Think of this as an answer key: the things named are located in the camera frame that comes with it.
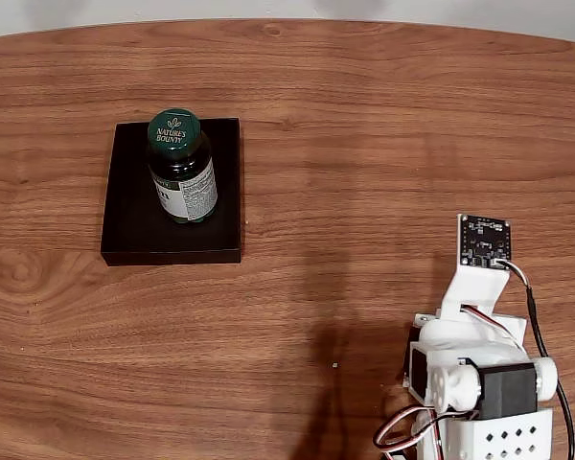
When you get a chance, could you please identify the red white black servo wire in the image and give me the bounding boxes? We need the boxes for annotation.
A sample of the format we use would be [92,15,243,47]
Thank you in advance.
[373,403,445,451]

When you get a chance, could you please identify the green-capped dark pill bottle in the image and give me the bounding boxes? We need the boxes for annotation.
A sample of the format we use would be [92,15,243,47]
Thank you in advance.
[146,107,219,226]

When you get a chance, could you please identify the black shallow open box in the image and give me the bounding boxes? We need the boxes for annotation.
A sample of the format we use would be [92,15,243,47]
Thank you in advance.
[100,117,243,267]

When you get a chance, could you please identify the camera circuit board on mount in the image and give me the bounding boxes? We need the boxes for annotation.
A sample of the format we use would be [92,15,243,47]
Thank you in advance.
[440,214,513,327]

